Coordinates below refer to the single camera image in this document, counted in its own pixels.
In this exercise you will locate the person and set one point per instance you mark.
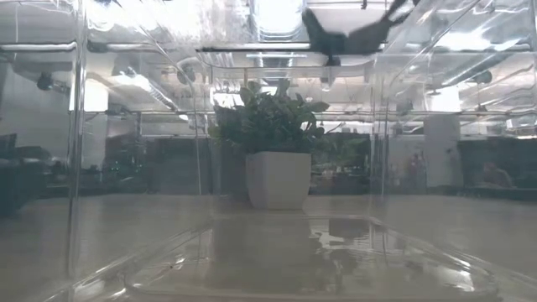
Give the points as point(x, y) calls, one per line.
point(496, 175)

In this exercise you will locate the bright ceiling light panel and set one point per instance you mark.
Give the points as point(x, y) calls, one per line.
point(277, 17)

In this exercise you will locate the white square plant pot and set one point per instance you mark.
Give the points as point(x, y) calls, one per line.
point(279, 180)

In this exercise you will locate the white room pillar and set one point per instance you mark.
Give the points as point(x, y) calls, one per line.
point(442, 149)

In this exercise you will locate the clear plastic storage bin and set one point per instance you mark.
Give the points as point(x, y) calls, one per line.
point(268, 260)

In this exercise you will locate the grey cloth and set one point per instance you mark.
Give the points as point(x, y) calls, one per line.
point(348, 40)

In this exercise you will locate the dark office desk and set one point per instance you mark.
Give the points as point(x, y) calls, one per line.
point(21, 180)

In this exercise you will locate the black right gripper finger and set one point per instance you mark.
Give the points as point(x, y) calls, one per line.
point(409, 14)
point(398, 9)

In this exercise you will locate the green leafy plant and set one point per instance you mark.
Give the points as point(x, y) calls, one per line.
point(268, 121)

